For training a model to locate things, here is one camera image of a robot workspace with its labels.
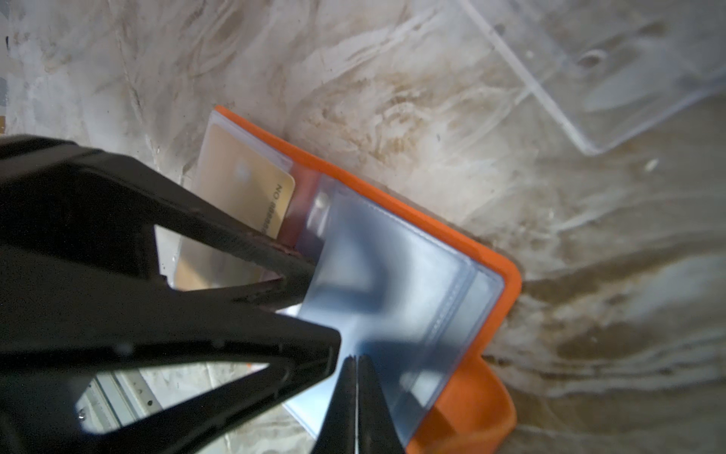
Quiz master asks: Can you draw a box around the orange card holder wallet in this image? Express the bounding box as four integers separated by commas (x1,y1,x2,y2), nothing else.
205,107,522,453

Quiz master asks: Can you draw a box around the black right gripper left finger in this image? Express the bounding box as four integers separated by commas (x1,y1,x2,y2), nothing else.
312,356,357,454

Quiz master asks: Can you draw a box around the clear acrylic card display stand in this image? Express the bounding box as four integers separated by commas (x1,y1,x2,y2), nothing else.
461,1,725,156

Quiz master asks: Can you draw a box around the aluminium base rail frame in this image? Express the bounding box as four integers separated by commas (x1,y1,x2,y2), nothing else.
76,370,162,433

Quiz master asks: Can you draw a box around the gold VIP card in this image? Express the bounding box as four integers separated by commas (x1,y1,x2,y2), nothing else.
173,122,295,291

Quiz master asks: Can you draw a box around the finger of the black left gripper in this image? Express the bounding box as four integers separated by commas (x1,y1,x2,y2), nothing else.
1,245,341,453
1,135,315,309

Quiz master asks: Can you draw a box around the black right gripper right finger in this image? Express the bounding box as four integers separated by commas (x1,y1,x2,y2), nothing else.
358,356,405,454

